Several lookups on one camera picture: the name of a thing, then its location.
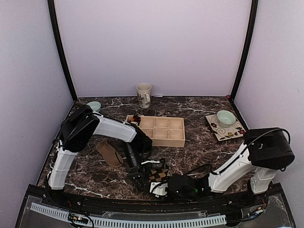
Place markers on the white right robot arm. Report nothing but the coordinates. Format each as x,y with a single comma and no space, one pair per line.
265,151

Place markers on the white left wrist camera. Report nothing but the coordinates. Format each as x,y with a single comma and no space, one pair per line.
157,163

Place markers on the pale green bowl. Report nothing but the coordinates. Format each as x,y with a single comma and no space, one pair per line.
225,118

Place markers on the green circuit board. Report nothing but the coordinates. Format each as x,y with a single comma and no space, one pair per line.
77,219

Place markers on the beige ribbed sock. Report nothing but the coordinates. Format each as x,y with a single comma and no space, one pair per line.
109,154

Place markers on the coral pattern ceramic mug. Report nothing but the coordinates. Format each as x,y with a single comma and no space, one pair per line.
144,94

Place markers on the rolled red argyle sock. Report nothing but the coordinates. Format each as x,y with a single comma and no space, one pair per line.
136,118

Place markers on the black front table rail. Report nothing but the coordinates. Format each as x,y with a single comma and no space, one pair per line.
92,205

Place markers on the brown yellow argyle sock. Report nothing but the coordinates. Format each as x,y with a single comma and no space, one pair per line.
158,175

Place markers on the teal striped ceramic bowl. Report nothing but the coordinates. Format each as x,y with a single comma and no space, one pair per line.
94,105

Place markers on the white slotted cable duct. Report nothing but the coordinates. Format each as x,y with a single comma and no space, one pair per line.
123,220

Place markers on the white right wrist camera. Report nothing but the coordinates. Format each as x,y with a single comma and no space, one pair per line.
158,189

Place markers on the floral square plate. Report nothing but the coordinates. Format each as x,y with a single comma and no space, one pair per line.
236,130

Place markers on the black left corner post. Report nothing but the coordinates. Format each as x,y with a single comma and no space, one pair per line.
60,48

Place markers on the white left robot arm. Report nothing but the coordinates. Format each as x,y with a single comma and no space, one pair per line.
77,130

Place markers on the black corner post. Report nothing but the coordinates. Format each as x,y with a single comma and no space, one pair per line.
60,48
245,51

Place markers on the black right corner post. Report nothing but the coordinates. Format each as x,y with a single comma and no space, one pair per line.
245,51

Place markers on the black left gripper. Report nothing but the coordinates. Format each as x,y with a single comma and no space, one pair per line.
135,174

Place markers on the wooden compartment tray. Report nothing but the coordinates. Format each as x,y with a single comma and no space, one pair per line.
164,131

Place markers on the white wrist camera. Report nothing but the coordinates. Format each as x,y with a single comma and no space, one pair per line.
157,163
158,189

